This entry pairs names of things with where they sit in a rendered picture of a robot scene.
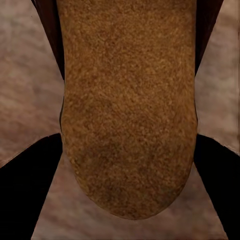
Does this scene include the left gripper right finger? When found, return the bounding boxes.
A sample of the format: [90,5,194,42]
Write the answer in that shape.
[193,134,240,240]

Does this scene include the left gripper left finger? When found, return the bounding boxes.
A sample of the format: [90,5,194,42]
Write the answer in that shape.
[0,133,63,240]

